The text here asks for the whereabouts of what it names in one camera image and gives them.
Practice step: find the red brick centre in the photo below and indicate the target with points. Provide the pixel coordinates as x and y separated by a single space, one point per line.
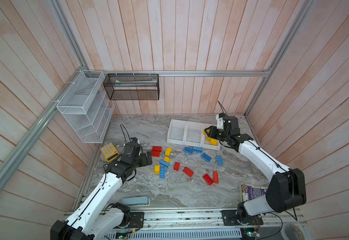
188 172

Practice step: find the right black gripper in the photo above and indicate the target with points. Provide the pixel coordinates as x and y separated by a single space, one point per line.
211 131

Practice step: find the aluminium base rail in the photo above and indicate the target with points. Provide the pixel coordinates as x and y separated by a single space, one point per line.
145 218

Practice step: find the blue brick lower left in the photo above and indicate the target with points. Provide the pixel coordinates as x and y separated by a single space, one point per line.
162 172

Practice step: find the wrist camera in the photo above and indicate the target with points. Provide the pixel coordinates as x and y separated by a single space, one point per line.
220 120
134 140

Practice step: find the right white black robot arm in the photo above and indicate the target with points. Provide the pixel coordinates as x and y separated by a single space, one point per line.
287 188

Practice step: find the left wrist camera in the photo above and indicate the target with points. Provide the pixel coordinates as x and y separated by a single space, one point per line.
134 140

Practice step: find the blue brick far right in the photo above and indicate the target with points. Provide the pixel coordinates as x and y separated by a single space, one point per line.
219 160

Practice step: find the light blue case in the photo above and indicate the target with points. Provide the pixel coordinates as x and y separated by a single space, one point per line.
136 201

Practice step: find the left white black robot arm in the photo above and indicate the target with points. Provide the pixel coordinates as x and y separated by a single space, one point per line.
102 189

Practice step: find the white bin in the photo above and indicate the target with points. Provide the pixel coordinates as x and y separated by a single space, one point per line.
194 134
176 132
207 145

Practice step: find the black mesh basket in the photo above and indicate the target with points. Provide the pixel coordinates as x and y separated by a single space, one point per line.
132 87

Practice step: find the purple book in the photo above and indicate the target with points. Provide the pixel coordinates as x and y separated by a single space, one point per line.
249 192

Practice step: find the small red brick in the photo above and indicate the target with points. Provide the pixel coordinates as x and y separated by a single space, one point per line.
177 166

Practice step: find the red brick upright right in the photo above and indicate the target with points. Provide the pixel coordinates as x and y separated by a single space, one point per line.
216 177

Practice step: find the white wire mesh shelf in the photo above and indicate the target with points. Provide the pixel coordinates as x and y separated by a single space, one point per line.
86 107

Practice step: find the blue brick near bins right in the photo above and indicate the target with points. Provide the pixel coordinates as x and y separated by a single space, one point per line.
197 149

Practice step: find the right white bin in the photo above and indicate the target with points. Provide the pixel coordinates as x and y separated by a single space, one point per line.
207 145

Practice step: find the yellow calculator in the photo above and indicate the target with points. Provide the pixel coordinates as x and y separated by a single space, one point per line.
109 152

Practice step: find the blue brick near bins left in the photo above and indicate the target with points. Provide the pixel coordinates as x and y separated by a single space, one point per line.
188 150

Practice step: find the red brick lower left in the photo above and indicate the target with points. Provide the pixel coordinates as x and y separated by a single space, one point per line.
155 154

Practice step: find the blue brick bins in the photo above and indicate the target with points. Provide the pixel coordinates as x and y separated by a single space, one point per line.
188 150
197 149

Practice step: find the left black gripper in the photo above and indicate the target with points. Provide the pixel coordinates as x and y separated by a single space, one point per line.
144 162

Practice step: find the left white bin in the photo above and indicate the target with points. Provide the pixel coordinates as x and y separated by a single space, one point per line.
176 132

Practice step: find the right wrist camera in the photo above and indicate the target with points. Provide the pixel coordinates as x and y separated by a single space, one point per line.
220 120

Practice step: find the middle white bin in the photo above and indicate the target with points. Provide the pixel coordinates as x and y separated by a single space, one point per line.
194 134

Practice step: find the red brick upper left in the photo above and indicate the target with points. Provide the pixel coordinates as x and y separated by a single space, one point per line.
156 148

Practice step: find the yellow long brick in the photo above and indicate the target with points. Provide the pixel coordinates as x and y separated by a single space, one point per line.
168 152

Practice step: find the blue brick under yellow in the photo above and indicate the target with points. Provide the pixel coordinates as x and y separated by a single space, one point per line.
164 164

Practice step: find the blue brick centre right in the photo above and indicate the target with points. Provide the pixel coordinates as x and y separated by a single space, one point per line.
206 157

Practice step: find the red brick lower right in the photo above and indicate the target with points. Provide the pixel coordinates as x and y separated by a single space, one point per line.
208 179

